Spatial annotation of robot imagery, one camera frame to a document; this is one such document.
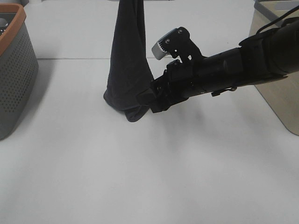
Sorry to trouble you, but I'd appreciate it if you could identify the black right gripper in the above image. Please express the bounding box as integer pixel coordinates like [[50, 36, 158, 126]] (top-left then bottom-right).
[[136, 59, 193, 113]]

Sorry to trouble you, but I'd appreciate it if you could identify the dark navy towel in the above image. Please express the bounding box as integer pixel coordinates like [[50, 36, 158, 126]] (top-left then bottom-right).
[[103, 0, 153, 122]]

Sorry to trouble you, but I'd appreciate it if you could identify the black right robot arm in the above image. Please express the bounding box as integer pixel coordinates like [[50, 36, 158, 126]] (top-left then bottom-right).
[[136, 17, 299, 113]]

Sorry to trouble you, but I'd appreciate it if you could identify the grey perforated basket orange rim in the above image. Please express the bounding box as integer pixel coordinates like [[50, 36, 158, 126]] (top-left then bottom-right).
[[0, 3, 39, 140]]

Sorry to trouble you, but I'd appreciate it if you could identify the beige bin grey rim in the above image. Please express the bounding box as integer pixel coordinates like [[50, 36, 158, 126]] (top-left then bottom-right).
[[249, 0, 299, 135]]

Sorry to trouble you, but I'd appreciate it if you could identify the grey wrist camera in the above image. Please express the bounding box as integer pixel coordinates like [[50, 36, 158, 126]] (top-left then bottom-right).
[[151, 27, 206, 64]]

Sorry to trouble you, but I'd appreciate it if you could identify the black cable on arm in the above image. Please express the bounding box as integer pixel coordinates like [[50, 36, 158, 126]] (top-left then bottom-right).
[[256, 4, 299, 35]]

